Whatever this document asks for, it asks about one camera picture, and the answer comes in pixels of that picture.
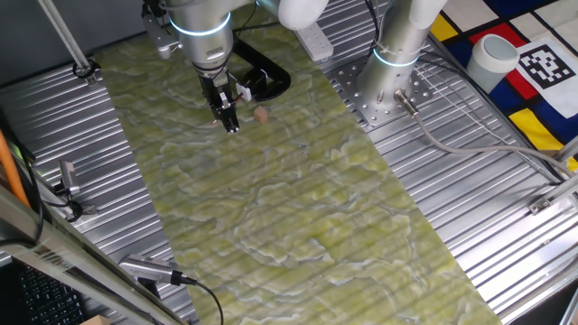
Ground orange cable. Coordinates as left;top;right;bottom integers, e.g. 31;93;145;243
0;129;32;209

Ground black keyboard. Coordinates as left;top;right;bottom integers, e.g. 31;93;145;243
16;264;88;325

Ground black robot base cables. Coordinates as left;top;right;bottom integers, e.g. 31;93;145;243
363;0;386;58

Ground grey cable with metal connector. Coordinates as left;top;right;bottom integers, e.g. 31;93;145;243
393;88;575;178

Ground black camera cable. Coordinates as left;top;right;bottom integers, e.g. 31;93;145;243
192;278;226;325

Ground white power strip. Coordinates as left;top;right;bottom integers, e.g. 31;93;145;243
293;22;335;63

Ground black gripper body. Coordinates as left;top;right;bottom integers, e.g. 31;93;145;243
197;66;233;110

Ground aluminium frame corner bracket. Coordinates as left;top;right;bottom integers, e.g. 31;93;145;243
527;135;578;217

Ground black cable bundle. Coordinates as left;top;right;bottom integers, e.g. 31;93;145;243
0;112;47;248

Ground white printed marker sheet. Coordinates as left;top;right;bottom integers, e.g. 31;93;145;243
514;36;578;119

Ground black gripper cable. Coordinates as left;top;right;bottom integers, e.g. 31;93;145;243
232;2;261;35

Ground black white pencil sharpener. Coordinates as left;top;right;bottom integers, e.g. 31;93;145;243
234;67;268;103

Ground aluminium frame beam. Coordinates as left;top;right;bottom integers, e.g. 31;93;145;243
0;184;190;325

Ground green marble patterned mat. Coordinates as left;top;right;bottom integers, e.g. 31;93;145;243
92;6;505;325

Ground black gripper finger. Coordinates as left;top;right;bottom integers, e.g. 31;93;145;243
210;102;228;130
219;91;241;135

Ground grey white cylindrical cup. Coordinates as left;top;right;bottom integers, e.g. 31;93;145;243
466;33;521;95

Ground silver ribbed camera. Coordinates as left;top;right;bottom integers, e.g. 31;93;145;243
117;253;199;287

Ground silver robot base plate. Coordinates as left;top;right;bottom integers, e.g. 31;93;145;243
331;56;434;128

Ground red pencil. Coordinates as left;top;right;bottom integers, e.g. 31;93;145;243
210;92;246;127

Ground slanted aluminium pole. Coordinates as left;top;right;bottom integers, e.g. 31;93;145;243
36;0;101;88

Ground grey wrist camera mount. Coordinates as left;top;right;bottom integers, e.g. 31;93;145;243
141;1;182;60

